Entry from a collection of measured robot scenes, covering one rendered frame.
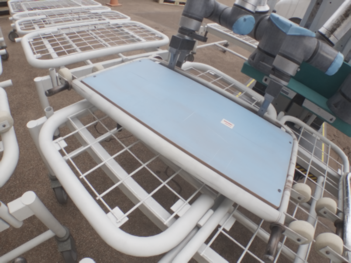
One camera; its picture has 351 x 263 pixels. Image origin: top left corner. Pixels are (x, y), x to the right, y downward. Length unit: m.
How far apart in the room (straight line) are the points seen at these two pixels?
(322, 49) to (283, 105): 0.65
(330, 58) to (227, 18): 0.41
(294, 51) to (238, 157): 0.40
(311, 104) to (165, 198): 0.86
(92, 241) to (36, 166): 0.53
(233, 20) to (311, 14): 0.49
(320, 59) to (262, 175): 0.44
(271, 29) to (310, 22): 0.26
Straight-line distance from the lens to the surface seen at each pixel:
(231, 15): 0.82
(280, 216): 0.47
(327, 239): 0.52
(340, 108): 1.05
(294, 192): 0.61
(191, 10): 0.82
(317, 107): 1.04
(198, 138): 0.52
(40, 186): 1.15
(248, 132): 0.62
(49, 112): 0.74
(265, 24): 1.02
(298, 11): 7.51
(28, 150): 1.32
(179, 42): 0.80
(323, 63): 0.76
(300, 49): 0.72
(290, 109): 1.32
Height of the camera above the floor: 0.92
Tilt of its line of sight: 42 degrees down
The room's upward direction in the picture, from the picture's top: 17 degrees clockwise
